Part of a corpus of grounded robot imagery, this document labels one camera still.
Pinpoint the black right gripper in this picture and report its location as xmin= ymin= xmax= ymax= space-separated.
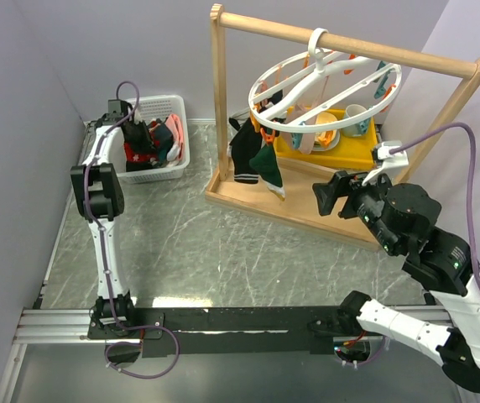
xmin=309 ymin=164 xmax=399 ymax=253

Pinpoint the red snowflake sock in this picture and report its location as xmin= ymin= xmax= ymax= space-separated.
xmin=123 ymin=143 xmax=157 ymax=170

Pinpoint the teal green sock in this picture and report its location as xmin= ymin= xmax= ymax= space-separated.
xmin=151 ymin=124 xmax=174 ymax=163

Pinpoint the pink patterned sock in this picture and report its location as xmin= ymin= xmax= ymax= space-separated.
xmin=165 ymin=113 xmax=185 ymax=163

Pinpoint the orange squeezed plastic clip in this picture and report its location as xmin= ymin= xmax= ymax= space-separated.
xmin=260 ymin=128 xmax=276 ymax=145

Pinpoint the white round clip hanger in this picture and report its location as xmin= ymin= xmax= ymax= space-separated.
xmin=248 ymin=28 xmax=402 ymax=133

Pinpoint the teal plastic clip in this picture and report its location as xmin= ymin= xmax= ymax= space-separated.
xmin=373 ymin=68 xmax=396 ymax=99

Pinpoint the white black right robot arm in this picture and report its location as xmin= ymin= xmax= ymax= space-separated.
xmin=312 ymin=171 xmax=480 ymax=394

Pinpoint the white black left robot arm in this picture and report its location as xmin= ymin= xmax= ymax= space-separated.
xmin=70 ymin=98 xmax=138 ymax=338

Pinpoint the white plastic laundry basket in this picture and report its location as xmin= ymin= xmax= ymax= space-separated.
xmin=112 ymin=95 xmax=190 ymax=184

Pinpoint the yellow plastic tray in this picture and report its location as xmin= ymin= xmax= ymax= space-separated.
xmin=274 ymin=120 xmax=378 ymax=170

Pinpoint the cream ceramic bowl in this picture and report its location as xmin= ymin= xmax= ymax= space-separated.
xmin=311 ymin=111 xmax=342 ymax=148

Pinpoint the dark green white-toe sock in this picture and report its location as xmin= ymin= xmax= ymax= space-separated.
xmin=249 ymin=144 xmax=285 ymax=201

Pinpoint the pale green mug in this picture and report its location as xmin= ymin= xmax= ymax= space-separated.
xmin=340 ymin=103 xmax=371 ymax=139

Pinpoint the black white-cuff sock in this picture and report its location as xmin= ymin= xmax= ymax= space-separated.
xmin=228 ymin=118 xmax=262 ymax=185

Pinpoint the wooden hanger rack frame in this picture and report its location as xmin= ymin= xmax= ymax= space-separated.
xmin=205 ymin=4 xmax=480 ymax=250

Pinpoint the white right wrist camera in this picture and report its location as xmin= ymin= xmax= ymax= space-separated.
xmin=362 ymin=140 xmax=409 ymax=186

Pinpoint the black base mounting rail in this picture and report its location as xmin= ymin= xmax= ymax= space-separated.
xmin=87 ymin=306 xmax=362 ymax=358

